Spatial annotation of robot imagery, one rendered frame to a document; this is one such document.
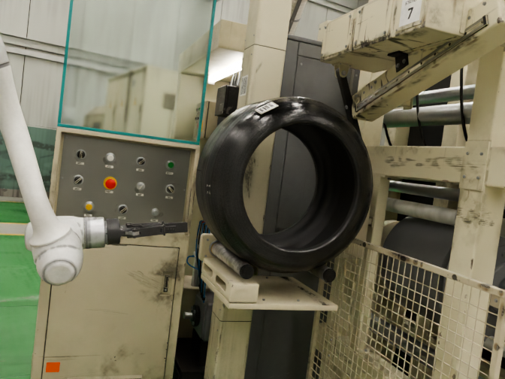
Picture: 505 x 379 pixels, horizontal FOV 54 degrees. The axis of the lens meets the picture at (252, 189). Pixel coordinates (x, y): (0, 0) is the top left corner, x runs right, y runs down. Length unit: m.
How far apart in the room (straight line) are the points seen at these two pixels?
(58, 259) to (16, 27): 9.68
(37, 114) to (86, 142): 8.66
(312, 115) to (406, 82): 0.35
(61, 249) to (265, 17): 1.11
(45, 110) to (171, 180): 8.72
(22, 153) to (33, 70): 9.41
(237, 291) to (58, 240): 0.54
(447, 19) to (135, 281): 1.44
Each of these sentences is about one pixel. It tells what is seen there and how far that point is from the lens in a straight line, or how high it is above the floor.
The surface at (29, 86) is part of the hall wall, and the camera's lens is 10.68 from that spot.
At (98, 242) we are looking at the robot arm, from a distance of 1.45.
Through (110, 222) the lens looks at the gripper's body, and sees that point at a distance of 1.46.
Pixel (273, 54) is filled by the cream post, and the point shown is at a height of 1.63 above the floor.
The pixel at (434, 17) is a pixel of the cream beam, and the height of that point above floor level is 1.67.
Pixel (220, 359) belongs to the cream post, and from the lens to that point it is 1.97.
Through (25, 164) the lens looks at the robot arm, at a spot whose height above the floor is 1.15.
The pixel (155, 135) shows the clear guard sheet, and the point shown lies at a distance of 2.02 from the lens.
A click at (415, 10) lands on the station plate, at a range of 1.49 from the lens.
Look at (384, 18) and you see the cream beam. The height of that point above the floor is 1.70.
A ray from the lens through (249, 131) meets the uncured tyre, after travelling 1.43.
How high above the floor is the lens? 1.22
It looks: 3 degrees down
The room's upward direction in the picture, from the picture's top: 7 degrees clockwise
